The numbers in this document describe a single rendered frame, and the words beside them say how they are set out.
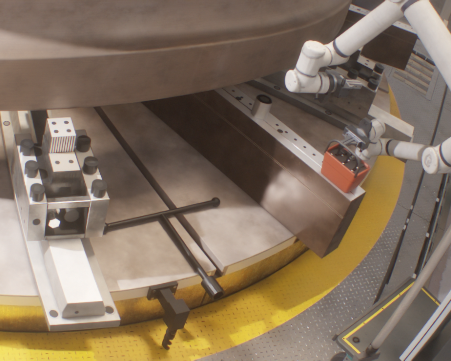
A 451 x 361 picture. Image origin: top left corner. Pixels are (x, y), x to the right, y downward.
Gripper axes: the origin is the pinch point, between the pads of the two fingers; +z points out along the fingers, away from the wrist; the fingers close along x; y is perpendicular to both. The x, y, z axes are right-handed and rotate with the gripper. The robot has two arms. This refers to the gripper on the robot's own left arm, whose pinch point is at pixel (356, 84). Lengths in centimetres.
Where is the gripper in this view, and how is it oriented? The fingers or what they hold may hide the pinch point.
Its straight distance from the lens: 287.4
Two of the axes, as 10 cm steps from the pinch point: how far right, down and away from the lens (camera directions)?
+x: -3.8, -6.7, 6.4
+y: 2.6, -7.4, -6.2
